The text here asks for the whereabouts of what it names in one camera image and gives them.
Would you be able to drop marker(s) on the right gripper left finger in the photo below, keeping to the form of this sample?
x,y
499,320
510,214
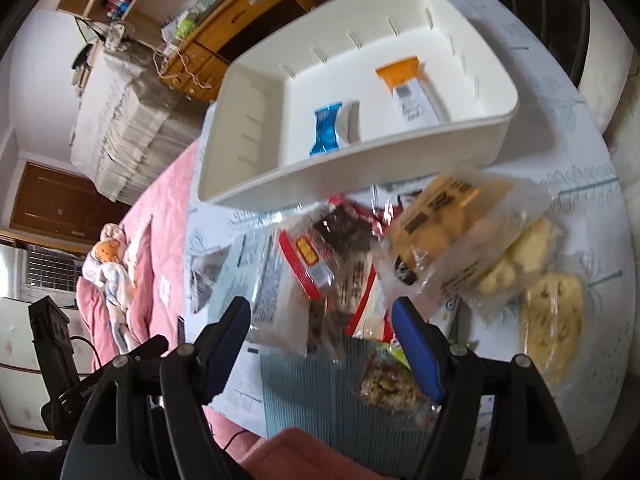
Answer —
x,y
218,346

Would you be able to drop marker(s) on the white plastic storage bin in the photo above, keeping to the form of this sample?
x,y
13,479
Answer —
x,y
257,154

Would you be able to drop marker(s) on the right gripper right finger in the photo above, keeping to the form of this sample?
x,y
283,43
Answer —
x,y
425,348

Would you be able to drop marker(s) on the leaf patterned tablecloth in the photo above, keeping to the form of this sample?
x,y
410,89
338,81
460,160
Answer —
x,y
551,140

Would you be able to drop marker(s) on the round yellow pastry packet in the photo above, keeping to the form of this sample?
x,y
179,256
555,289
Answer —
x,y
552,320

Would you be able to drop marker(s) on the beige soda cracker packet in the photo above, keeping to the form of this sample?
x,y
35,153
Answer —
x,y
256,270

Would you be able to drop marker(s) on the pink quilt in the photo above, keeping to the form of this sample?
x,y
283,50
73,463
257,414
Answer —
x,y
159,218

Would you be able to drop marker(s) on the blue foil snack packet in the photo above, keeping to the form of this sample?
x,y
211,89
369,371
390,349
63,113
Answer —
x,y
336,127

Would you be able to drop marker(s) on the wooden desk with drawers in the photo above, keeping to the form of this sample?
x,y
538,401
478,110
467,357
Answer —
x,y
231,29

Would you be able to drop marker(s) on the orange white snack bar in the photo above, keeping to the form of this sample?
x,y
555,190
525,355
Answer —
x,y
407,86

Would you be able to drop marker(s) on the red edged date snack packet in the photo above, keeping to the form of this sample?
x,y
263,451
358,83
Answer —
x,y
329,250

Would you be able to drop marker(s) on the white lace covered furniture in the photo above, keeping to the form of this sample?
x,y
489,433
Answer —
x,y
130,126

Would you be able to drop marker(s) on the stuffed doll on bed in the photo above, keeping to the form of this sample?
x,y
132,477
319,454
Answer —
x,y
106,267

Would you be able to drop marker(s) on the nut snack packet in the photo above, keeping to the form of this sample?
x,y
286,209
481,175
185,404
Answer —
x,y
385,383

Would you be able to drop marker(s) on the white curtain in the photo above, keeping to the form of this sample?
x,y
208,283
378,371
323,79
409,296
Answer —
x,y
611,92

